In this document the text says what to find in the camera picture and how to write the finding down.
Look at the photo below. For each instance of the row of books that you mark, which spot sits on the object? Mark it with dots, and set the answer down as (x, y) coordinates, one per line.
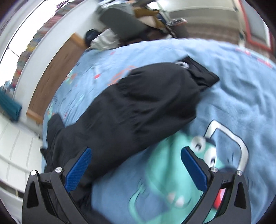
(32, 45)

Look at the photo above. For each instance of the wooden bed frame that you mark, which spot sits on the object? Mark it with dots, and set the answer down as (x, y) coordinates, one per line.
(56, 71)

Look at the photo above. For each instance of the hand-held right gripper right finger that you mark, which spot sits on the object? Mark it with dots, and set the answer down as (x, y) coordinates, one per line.
(194, 169)

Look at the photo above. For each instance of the white wardrobe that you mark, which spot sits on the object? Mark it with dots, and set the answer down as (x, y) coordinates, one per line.
(17, 146)

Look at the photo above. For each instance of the white garment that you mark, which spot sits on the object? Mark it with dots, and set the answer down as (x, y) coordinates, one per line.
(103, 38)

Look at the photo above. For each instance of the black puffer jacket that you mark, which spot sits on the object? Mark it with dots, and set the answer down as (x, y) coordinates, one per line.
(140, 103)

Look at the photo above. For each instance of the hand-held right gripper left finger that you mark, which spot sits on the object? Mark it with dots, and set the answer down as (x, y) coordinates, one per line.
(78, 167)

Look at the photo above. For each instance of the red framed picture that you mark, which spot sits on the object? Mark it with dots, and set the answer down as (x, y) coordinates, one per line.
(256, 25)

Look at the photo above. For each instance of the brown garment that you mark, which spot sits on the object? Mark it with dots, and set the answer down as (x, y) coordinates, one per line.
(146, 13)

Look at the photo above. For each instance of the teal curtain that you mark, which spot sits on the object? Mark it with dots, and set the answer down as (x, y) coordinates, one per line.
(9, 106)

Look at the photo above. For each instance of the blue printed blanket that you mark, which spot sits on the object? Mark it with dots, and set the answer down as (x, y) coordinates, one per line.
(237, 103)

